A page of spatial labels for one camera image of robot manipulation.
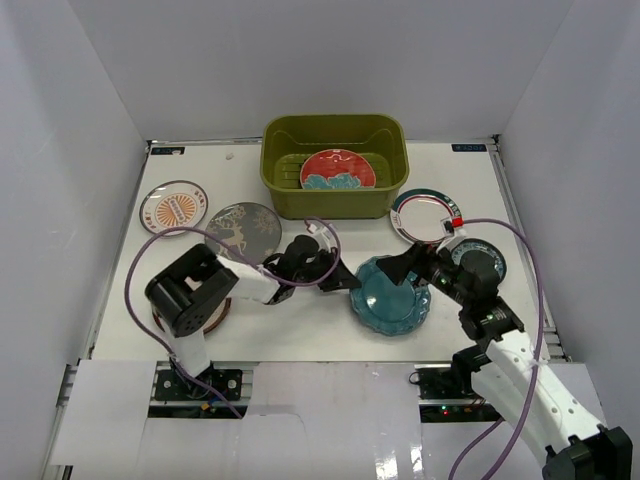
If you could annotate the red and teal floral plate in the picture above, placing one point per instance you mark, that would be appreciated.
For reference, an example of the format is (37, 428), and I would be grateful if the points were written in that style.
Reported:
(336, 169)

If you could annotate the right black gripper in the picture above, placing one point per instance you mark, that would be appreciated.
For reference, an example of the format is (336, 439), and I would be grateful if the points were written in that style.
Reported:
(397, 268)

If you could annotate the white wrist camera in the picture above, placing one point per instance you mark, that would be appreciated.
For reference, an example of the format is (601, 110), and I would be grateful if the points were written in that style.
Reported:
(453, 228)
(322, 235)

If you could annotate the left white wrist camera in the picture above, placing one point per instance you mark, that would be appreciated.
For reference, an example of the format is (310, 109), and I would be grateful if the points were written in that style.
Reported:
(322, 235)

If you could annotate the olive green plastic bin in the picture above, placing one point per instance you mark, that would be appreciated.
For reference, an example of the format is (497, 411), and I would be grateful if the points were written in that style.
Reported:
(289, 140)

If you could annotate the small blue patterned plate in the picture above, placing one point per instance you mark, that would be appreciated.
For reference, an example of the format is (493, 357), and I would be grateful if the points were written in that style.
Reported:
(480, 246)

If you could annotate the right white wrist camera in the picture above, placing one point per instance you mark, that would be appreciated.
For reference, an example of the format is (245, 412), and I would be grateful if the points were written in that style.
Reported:
(453, 228)

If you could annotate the blue table label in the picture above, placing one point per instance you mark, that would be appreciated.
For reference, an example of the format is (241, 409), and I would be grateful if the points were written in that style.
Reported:
(167, 151)
(468, 147)

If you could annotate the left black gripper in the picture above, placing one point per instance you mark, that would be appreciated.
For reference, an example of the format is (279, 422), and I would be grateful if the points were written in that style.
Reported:
(324, 268)

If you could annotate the white plate orange sunburst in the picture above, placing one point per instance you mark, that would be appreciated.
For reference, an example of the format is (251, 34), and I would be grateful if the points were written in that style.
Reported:
(173, 204)

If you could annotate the white plate green red rim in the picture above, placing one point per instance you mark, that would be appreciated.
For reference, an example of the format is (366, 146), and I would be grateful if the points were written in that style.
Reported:
(415, 215)

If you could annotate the white plate dark red rim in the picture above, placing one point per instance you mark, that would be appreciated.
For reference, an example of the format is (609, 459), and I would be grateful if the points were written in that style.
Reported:
(212, 323)

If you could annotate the grey plate with deer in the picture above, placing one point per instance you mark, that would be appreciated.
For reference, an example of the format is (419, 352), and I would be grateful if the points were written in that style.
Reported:
(248, 228)

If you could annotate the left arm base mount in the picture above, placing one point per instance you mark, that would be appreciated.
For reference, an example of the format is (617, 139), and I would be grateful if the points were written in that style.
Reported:
(215, 386)

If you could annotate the right blue table label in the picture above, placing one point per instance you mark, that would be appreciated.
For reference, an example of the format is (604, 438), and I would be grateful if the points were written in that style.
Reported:
(468, 147)

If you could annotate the left blue table label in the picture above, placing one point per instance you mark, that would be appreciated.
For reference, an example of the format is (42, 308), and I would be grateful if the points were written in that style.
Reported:
(167, 151)

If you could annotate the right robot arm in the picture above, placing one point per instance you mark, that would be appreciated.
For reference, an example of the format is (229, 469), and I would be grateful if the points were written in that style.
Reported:
(502, 367)

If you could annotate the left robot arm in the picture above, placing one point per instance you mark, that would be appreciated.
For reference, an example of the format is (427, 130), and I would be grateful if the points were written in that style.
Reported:
(187, 292)

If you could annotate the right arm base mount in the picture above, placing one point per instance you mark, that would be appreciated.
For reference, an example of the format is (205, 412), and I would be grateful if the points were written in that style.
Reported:
(442, 398)

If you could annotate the teal scalloped plate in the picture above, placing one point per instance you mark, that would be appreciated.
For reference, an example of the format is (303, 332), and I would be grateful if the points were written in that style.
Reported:
(388, 309)

